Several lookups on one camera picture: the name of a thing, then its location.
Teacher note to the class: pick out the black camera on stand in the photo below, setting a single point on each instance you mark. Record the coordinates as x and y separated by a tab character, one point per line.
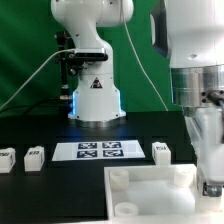
71	61

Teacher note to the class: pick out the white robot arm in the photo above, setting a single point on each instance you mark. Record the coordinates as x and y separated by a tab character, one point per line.
188	32

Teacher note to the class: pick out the white square tabletop part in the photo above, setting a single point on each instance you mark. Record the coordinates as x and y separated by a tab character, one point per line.
155	195

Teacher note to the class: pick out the white sheet with tags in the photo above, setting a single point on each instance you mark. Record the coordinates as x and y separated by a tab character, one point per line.
98	150

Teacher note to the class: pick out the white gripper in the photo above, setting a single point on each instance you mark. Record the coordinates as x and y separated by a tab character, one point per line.
205	129

